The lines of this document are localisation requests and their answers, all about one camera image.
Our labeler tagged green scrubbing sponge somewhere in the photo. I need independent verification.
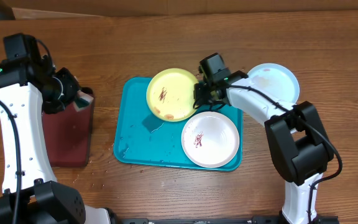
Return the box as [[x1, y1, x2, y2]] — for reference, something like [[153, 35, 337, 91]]
[[73, 90, 94, 112]]

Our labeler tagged yellow-green plate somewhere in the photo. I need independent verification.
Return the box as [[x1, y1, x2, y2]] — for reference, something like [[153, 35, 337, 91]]
[[146, 68, 199, 122]]

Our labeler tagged light blue plate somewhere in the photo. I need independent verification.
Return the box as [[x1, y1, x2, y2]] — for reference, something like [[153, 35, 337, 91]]
[[248, 63, 300, 103]]

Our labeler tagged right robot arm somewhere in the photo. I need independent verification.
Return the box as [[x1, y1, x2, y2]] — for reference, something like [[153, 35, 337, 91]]
[[193, 53, 339, 223]]

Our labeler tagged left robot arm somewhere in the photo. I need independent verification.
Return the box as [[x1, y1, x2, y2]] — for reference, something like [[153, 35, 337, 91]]
[[0, 33, 119, 223]]

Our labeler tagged black tray with red water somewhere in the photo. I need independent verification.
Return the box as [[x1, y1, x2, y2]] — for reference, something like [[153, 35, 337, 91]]
[[42, 103, 94, 167]]

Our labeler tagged teal plastic serving tray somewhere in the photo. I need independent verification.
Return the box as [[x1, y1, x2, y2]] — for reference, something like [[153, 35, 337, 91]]
[[113, 77, 244, 172]]

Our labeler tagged white plate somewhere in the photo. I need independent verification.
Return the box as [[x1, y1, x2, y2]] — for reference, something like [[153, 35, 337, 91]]
[[181, 111, 240, 169]]

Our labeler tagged brown cardboard backdrop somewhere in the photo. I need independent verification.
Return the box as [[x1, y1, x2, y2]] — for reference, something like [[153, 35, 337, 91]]
[[0, 0, 358, 17]]

